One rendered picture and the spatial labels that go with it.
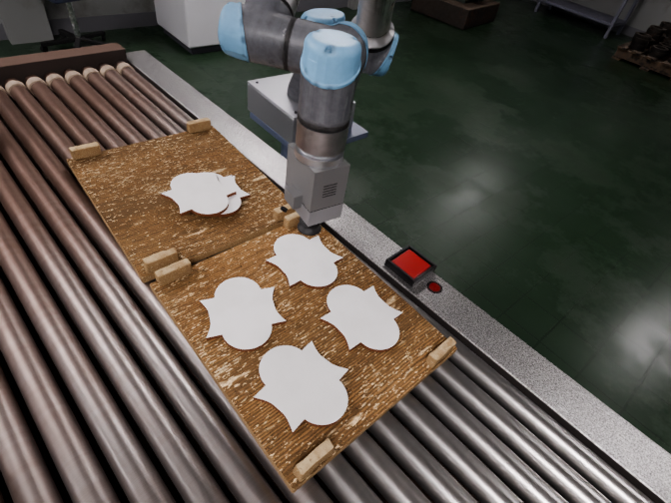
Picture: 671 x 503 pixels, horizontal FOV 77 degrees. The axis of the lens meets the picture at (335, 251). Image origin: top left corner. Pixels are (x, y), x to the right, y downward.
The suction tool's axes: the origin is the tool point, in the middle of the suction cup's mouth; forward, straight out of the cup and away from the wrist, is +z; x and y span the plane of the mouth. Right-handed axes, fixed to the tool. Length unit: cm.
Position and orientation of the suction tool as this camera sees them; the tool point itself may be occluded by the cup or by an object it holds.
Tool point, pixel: (309, 227)
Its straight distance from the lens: 74.6
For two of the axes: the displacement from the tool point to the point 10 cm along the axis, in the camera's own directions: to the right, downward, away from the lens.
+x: 8.4, -2.9, 4.6
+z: -1.4, 7.0, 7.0
